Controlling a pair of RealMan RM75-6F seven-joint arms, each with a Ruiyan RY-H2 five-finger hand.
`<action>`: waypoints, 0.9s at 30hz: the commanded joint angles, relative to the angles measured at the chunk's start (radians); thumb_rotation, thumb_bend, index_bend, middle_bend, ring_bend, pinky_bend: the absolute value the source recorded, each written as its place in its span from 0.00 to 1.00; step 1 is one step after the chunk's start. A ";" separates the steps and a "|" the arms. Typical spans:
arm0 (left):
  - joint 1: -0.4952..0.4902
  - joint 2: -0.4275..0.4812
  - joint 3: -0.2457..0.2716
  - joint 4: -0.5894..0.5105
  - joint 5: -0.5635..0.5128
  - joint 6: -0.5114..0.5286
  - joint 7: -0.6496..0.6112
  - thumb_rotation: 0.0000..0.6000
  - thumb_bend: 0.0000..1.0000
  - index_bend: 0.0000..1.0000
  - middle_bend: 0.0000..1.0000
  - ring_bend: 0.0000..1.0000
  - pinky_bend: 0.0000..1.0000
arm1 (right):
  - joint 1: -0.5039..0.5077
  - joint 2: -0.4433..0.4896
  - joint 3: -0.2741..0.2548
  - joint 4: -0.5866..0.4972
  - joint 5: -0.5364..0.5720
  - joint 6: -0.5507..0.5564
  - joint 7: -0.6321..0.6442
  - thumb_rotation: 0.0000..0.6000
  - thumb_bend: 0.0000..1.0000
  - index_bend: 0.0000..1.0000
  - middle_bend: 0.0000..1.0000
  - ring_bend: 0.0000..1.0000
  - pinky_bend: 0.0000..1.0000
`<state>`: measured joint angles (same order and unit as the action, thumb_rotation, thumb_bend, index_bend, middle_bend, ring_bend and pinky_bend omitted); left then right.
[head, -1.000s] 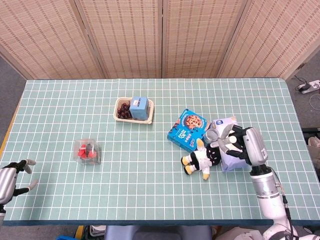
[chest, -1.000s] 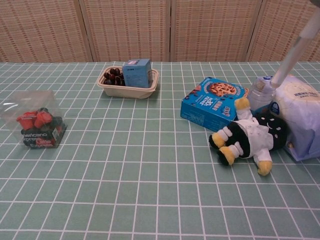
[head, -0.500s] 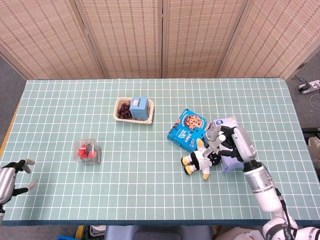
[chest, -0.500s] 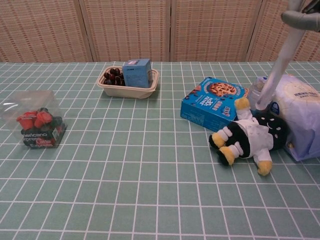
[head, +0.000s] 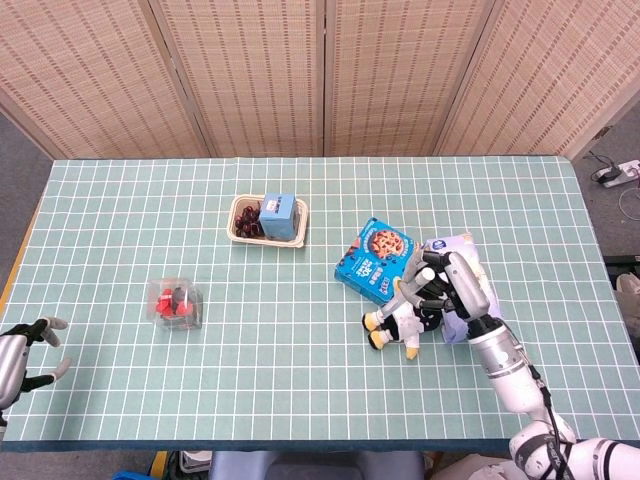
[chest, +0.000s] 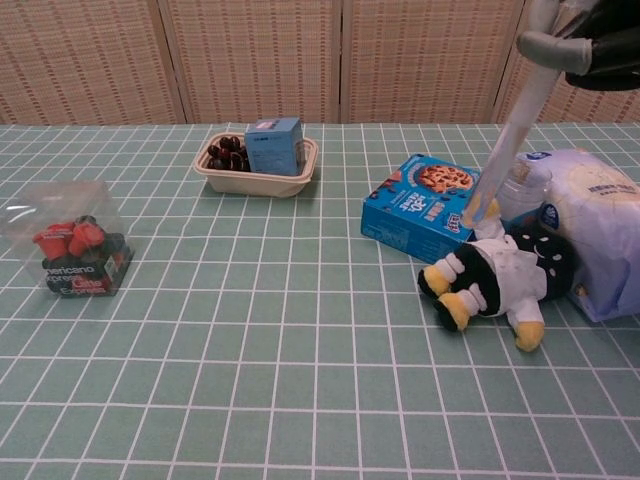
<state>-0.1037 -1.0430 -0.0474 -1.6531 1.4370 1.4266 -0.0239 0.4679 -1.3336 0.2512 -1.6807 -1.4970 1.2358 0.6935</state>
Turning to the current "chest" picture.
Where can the beige plastic food tray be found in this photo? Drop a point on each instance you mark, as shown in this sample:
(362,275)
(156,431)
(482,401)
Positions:
(250,185)

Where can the clear plastic tube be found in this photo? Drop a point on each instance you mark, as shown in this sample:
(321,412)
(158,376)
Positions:
(510,137)

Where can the clear plastic bottle blue cap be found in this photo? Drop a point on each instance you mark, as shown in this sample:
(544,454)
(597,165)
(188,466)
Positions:
(520,197)

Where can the light purple tissue pack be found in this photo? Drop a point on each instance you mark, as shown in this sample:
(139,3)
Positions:
(600,240)

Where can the woven bamboo screen panel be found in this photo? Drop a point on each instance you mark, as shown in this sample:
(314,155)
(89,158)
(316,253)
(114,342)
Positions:
(250,60)
(600,107)
(430,60)
(75,60)

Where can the small blue carton box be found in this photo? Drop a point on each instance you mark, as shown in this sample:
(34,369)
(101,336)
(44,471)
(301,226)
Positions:
(272,150)

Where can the blue cookie box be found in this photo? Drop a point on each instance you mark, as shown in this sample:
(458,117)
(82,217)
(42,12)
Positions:
(415,210)

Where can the black penguin plush toy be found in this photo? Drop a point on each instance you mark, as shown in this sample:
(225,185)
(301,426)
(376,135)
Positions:
(480,275)

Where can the clear plastic coffee capsule box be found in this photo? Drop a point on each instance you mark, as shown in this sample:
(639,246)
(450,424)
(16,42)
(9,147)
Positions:
(75,285)

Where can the red coffee capsule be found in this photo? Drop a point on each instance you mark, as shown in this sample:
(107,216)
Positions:
(50,241)
(84,237)

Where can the green checked tablecloth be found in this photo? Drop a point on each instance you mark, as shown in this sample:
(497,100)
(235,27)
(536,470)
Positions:
(300,350)

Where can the right robot hand black grey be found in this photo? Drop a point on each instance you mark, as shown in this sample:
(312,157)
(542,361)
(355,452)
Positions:
(610,45)

